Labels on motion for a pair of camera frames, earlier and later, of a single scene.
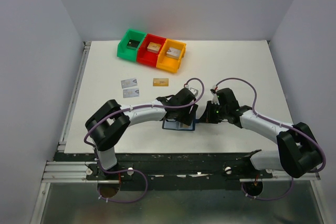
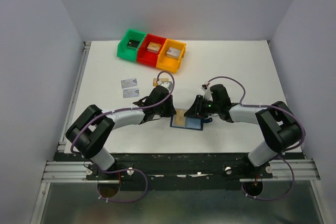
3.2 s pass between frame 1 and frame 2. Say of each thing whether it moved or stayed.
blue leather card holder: moved
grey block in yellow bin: stayed
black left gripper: moved
